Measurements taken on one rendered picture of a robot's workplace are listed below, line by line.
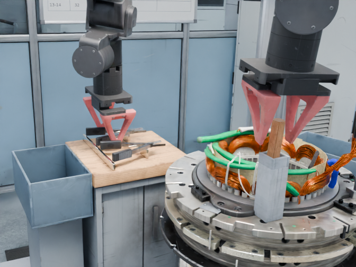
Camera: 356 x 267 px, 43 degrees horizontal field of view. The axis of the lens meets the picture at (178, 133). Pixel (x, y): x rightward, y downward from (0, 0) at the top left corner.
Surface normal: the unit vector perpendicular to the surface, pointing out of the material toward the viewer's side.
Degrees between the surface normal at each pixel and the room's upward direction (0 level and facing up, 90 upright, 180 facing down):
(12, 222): 0
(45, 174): 90
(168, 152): 0
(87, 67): 93
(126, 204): 90
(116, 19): 114
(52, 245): 90
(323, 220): 0
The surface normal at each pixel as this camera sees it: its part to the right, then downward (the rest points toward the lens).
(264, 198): -0.88, 0.12
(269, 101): 0.23, 0.70
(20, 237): 0.04, -0.95
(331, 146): -0.69, 0.21
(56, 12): 0.44, 0.30
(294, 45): -0.27, 0.35
